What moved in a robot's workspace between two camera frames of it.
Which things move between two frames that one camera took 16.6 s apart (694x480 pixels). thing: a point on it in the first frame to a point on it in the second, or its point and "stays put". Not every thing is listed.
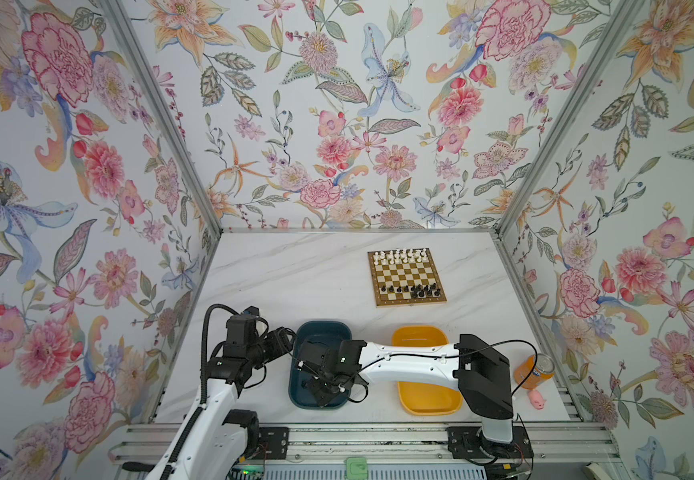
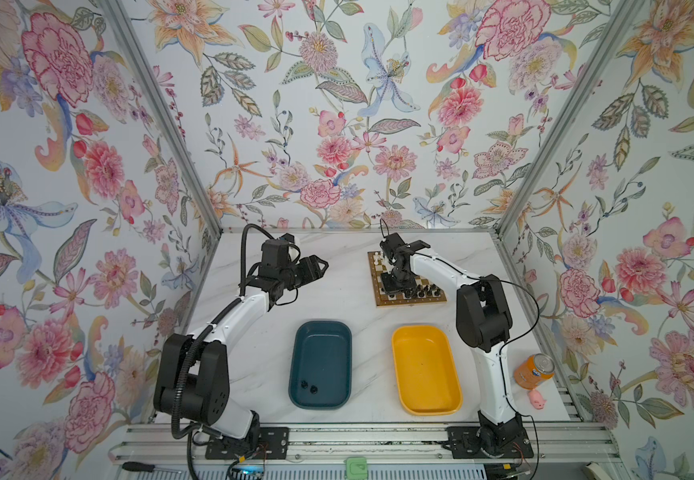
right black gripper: (321, 398) to (389, 289)
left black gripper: (279, 343) to (309, 271)
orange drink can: (536, 371) stays put
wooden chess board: (405, 277) stays put
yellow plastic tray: (424, 399) stays put
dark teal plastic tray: (302, 390) stays put
